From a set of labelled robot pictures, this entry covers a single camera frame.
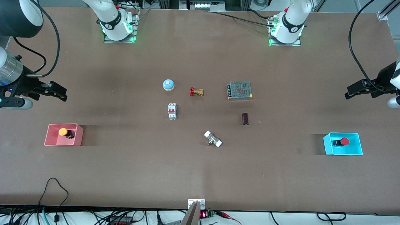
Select grey camera pole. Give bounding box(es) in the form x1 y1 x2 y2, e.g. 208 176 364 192
180 201 201 225

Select black looped table cable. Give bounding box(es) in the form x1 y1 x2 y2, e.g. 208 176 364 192
38 177 69 225

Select metal mesh power supply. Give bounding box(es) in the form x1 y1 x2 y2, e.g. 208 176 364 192
227 81 253 101

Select black cable to base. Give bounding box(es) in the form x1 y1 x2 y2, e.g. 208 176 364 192
216 10 275 27

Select red push button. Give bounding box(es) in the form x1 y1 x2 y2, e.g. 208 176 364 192
332 137 350 147

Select yellow push button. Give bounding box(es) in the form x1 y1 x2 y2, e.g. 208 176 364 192
58 128 75 139

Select metal fitting white caps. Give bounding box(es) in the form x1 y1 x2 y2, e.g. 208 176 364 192
204 130 223 148

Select white pole bracket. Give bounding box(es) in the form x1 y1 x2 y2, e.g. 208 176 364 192
188 199 206 210

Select blue plastic bin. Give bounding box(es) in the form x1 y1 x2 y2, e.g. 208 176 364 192
323 132 363 156

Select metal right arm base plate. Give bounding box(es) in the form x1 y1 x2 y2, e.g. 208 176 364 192
104 9 140 43

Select black coiled floor cable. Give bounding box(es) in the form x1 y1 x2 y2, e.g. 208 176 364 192
317 212 347 222

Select white power strip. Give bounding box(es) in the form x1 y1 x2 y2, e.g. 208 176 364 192
179 0 226 12

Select aluminium frame corner profile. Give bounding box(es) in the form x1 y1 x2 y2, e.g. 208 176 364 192
377 0 400 22

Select red alligator clip lead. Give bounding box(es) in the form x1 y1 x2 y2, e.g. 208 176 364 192
215 211 242 225

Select pink plastic bin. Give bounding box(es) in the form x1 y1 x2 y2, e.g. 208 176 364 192
44 123 84 147

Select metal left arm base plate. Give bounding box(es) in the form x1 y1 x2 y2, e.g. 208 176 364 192
268 16 301 47

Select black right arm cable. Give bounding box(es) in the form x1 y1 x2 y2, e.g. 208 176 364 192
13 0 60 78

